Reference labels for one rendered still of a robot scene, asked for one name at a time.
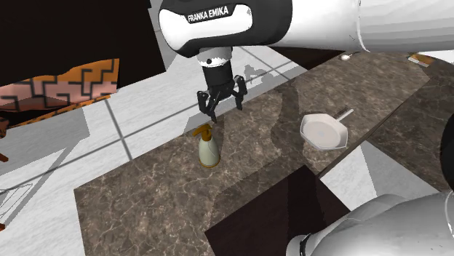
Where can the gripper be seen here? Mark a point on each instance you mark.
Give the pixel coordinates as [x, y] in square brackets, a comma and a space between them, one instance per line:
[218, 78]

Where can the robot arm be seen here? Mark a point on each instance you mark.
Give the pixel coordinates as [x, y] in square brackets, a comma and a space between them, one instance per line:
[319, 21]

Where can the pale soap dispenser amber pump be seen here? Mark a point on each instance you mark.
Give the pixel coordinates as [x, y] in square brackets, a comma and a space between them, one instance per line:
[208, 150]

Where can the white octagonal plate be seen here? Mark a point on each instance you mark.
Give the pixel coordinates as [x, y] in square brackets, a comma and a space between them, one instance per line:
[323, 132]

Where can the white spoon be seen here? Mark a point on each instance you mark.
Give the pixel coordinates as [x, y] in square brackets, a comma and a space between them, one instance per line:
[344, 56]

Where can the orange book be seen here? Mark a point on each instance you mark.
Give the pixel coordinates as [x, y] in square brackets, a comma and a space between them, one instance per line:
[422, 59]

